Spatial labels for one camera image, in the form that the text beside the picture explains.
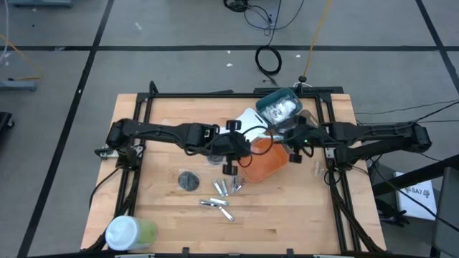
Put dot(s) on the black stand foot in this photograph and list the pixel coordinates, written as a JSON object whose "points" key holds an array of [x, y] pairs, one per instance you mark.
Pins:
{"points": [[303, 79]]}

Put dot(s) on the dark round disc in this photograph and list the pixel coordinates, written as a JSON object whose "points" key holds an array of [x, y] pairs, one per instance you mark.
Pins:
{"points": [[189, 181]]}

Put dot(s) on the black metal bar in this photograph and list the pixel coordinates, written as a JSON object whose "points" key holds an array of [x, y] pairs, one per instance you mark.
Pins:
{"points": [[423, 172]]}

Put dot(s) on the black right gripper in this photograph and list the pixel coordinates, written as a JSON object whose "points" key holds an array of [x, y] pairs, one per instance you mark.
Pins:
{"points": [[303, 138]]}

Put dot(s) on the black floor object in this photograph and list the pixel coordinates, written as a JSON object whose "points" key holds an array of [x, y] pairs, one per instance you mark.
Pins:
{"points": [[5, 122]]}

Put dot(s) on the white printed box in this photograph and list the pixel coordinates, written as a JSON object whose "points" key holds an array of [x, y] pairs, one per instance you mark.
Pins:
{"points": [[416, 197]]}

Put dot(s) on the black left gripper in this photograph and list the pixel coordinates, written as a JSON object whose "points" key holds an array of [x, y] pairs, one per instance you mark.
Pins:
{"points": [[233, 147]]}

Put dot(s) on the teal plastic bin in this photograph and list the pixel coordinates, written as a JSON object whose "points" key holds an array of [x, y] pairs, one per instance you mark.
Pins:
{"points": [[263, 100]]}

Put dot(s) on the black aluminium table frame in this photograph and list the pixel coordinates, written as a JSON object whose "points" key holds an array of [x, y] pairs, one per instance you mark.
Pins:
{"points": [[244, 95]]}

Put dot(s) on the green canister white lid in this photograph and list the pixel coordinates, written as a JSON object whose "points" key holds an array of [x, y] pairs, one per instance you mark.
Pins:
{"points": [[125, 233]]}

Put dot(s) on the orange plastic bin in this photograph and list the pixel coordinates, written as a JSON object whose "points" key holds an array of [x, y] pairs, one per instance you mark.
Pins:
{"points": [[267, 165]]}

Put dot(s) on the dark grey panel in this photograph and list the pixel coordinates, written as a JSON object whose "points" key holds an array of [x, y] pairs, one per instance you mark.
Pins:
{"points": [[448, 215]]}

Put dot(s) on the small clear plastic packet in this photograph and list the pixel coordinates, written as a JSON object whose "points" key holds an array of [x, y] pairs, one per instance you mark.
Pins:
{"points": [[318, 168]]}

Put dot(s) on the white toiletry packet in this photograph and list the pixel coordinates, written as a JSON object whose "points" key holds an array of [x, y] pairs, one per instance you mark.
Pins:
{"points": [[274, 113], [288, 106]]}

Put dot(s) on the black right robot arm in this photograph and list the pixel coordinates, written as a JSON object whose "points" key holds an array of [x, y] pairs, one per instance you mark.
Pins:
{"points": [[376, 130]]}

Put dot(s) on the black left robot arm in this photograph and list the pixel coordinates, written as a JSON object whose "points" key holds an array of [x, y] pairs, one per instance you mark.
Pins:
{"points": [[161, 130]]}

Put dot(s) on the grey metal base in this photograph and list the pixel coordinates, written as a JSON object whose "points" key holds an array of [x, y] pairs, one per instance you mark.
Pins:
{"points": [[18, 86], [39, 3]]}

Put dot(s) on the white plastic bin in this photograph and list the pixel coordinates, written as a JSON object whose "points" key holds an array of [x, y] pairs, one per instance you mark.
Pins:
{"points": [[251, 118]]}

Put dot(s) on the black clamp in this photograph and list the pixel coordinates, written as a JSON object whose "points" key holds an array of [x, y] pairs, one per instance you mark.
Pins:
{"points": [[392, 215]]}

